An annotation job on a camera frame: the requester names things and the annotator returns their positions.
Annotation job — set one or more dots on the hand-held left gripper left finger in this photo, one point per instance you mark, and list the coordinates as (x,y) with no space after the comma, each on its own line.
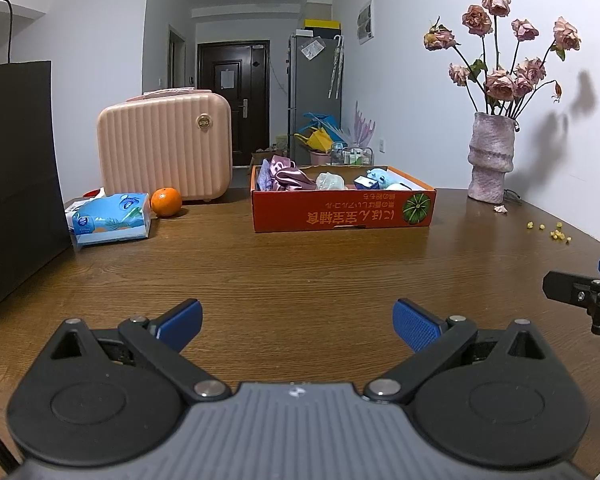
(182,322)

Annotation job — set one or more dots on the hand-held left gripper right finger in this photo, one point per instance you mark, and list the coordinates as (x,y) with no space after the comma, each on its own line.
(415,325)

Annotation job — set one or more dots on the orange cardboard box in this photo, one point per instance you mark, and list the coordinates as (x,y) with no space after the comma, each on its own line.
(340,215)

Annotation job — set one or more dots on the white plush toy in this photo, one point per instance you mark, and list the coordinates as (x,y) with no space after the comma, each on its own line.
(399,187)

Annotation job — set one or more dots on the small blue tissue packet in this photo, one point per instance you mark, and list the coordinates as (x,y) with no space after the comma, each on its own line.
(366,183)

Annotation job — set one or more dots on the light blue plush toy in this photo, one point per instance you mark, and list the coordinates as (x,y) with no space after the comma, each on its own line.
(385,176)

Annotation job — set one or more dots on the lavender knitted cloth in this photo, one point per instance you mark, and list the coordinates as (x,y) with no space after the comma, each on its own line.
(263,177)

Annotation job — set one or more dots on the clear plastic bag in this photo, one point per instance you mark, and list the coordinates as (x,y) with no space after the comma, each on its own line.
(312,50)
(331,181)

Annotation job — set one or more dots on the purple satin cloth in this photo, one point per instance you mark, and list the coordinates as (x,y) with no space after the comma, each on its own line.
(292,177)

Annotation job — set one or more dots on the orange fruit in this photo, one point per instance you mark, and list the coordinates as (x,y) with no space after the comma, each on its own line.
(166,202)

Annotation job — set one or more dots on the blue tissue pack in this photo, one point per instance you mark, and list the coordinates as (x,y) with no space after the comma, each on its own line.
(112,220)

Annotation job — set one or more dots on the fuzzy pink vase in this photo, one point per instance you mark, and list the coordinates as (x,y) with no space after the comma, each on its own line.
(491,160)

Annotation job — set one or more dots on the red bowl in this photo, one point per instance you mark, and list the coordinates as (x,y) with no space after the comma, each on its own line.
(94,193)

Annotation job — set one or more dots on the pink ribbed suitcase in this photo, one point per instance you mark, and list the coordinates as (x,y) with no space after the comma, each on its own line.
(165,150)

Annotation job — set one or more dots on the brown cardboard carton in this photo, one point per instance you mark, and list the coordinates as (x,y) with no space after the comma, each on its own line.
(262,156)

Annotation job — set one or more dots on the pink bucket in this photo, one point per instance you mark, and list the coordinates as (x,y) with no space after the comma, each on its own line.
(320,158)

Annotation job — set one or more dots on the yellow bag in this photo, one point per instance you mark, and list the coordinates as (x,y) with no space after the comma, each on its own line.
(316,141)

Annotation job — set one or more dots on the bunch of dried pink roses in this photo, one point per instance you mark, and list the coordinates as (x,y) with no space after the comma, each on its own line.
(500,82)

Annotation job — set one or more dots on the black paper bag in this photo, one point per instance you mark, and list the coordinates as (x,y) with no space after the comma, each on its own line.
(15,185)

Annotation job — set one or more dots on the blue folding rack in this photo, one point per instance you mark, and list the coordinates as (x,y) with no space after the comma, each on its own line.
(325,121)

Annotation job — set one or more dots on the dark brown entrance door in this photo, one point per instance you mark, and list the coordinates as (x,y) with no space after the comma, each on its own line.
(252,110)

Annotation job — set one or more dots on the pink flat pouch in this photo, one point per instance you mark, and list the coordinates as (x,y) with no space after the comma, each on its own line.
(170,93)

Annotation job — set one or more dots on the white paper on door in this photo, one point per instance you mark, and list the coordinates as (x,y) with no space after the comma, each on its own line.
(228,77)

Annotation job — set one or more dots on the grey refrigerator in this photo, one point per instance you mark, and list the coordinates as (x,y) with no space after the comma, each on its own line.
(310,90)

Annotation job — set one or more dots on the white folded umbrella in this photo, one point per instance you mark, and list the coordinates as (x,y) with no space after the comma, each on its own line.
(339,71)
(332,72)

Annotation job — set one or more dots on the dark side doorway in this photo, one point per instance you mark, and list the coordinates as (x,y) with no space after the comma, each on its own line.
(176,57)

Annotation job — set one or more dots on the clear plastic bag on refrigerator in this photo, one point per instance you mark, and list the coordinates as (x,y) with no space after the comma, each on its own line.
(312,50)

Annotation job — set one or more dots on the white flat box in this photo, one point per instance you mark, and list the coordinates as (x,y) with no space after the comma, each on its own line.
(303,32)

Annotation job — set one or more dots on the yellow flat box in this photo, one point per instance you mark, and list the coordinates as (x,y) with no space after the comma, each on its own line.
(323,24)

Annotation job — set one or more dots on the purple feather wall decoration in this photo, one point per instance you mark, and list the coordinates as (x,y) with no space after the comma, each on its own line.
(364,127)

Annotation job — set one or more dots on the white wall electrical panel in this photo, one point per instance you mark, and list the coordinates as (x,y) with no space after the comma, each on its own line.
(365,21)

